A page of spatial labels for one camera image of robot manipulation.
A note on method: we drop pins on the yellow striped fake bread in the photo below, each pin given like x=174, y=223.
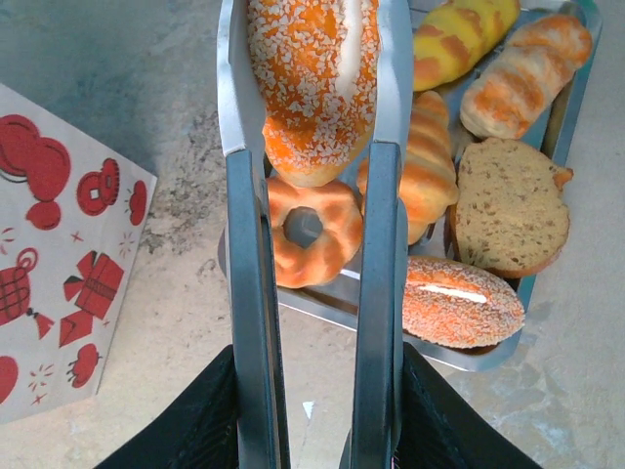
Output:
x=454, y=44

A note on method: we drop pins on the orange striped fake croissant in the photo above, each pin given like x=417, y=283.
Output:
x=429, y=166

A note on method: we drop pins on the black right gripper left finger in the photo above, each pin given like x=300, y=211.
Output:
x=195, y=425

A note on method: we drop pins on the small white paper scrap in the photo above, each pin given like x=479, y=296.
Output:
x=307, y=409

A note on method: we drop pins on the metal baking tray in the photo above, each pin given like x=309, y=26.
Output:
x=469, y=361

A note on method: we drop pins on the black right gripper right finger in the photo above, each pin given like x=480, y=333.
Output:
x=449, y=425

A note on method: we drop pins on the orange striped long roll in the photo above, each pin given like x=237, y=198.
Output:
x=517, y=83

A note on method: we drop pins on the metal kitchen tongs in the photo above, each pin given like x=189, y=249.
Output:
x=249, y=244

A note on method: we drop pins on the red and white paper bag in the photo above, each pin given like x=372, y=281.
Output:
x=97, y=293

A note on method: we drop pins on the tan fake bread slice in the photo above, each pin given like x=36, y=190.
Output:
x=508, y=210

